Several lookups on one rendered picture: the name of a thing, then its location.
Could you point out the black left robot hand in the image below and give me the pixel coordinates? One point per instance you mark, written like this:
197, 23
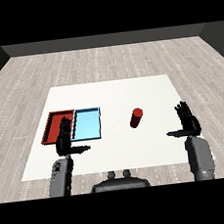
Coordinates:
64, 141

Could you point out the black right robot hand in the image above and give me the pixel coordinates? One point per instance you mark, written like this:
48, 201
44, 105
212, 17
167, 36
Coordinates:
188, 125

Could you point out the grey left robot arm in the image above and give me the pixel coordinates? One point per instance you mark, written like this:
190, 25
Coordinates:
61, 177

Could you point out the red shallow open box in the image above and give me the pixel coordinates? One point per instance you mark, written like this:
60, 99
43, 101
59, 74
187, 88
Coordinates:
55, 127

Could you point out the light blue shallow open box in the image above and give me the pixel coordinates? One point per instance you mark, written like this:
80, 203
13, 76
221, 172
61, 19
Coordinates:
86, 124

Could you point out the red can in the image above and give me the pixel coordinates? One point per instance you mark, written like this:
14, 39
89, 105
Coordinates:
136, 118

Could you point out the dark grey robot body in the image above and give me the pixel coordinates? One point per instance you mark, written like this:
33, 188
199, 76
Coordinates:
120, 182

